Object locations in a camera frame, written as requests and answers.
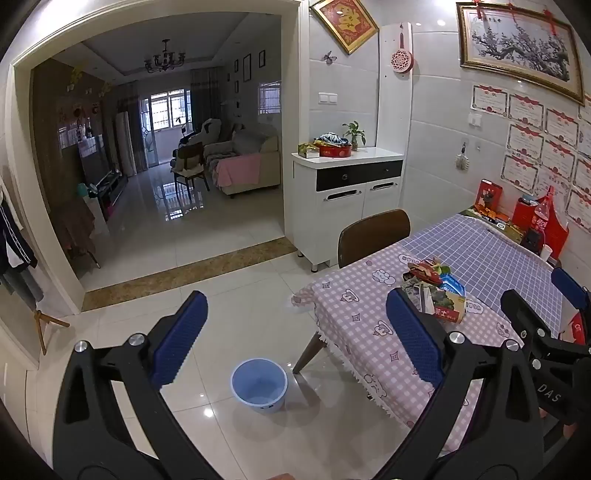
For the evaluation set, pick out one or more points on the green and orange packets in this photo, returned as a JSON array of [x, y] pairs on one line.
[[489, 221]]

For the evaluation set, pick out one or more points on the wooden coat rack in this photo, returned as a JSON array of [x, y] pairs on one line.
[[44, 325]]

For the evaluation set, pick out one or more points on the living room window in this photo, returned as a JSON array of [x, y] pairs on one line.
[[168, 110]]

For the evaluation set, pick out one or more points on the purple checked tablecloth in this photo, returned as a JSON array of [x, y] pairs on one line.
[[480, 258]]

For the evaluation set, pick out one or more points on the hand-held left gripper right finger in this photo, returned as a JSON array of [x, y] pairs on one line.
[[415, 341]]

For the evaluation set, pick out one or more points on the green and white carton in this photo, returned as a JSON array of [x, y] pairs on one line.
[[450, 307]]

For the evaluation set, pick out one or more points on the red printed bag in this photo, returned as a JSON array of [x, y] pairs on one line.
[[579, 328]]

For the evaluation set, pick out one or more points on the pink blanket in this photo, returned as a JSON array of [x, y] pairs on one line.
[[240, 168]]

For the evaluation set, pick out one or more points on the white paper cup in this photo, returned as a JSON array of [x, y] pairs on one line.
[[545, 254]]

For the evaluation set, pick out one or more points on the red snack wrapper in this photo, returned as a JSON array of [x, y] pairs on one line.
[[425, 272]]

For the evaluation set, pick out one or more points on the white standing air conditioner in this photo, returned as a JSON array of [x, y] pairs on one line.
[[125, 143]]

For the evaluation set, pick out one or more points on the small table with brown cloth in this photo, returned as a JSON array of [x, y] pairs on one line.
[[78, 230]]

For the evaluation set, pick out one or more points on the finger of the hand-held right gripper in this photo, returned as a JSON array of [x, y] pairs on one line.
[[570, 286], [519, 311]]

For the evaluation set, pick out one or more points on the brown wooden chair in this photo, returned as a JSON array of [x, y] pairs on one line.
[[374, 235]]

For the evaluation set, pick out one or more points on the cola bottle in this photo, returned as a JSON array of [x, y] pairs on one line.
[[541, 217]]

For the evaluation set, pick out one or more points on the blue snack packet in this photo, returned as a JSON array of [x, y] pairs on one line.
[[452, 282]]

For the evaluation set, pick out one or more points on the white and navy jacket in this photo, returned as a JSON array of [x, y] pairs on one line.
[[14, 240]]

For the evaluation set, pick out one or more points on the dark wooden chair with cushion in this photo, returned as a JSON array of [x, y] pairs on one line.
[[189, 159]]

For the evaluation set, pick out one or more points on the white sideboard cabinet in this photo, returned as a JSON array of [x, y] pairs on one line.
[[351, 194]]

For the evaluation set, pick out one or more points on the dark television stand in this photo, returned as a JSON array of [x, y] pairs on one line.
[[113, 191]]

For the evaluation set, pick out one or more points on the red gift box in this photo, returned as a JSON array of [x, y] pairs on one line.
[[488, 198]]

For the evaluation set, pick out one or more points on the black wall frames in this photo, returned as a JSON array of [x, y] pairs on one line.
[[249, 64]]

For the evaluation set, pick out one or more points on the red round tin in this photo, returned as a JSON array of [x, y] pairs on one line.
[[335, 151]]

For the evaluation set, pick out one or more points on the small potted plant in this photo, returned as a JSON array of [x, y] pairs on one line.
[[354, 134]]

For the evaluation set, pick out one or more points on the wooden dining table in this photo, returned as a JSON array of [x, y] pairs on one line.
[[307, 353]]

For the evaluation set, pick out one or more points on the beige sofa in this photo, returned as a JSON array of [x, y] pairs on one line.
[[258, 147]]

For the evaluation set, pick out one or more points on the pink round hanging ornament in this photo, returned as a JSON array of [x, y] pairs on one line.
[[401, 59]]

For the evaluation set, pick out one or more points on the plum blossom framed painting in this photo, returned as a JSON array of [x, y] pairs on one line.
[[517, 46]]

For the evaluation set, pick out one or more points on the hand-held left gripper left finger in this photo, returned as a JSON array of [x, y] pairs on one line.
[[178, 341]]

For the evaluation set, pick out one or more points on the red gold framed picture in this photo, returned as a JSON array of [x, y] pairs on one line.
[[345, 21]]

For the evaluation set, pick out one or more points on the teal jar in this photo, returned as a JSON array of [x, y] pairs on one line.
[[83, 189]]

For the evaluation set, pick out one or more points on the white light switch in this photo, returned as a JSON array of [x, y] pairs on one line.
[[328, 97]]

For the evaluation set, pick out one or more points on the pink checked tablecloth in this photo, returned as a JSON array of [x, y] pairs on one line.
[[360, 314]]

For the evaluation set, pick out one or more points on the black chandelier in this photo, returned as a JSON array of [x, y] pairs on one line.
[[165, 59]]

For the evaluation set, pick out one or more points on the butterfly wall decoration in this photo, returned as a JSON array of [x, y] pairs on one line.
[[329, 57]]

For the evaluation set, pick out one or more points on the flat screen television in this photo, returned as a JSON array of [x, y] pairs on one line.
[[94, 166]]

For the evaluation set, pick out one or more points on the dark patterned cloth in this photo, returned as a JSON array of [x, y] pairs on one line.
[[332, 138]]

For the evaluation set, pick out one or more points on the yellow snack packets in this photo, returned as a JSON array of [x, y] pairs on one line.
[[308, 150]]

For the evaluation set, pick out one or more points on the hanging white brush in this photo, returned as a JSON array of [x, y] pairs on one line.
[[461, 160]]

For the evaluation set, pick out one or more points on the white wall socket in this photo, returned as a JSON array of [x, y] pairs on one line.
[[474, 119]]

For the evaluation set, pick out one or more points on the small black box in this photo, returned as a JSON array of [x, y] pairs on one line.
[[532, 240]]

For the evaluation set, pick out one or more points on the blue plastic bucket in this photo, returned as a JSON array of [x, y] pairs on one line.
[[258, 385]]

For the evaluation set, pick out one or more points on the group of award certificates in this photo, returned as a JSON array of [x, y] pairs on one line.
[[526, 138]]

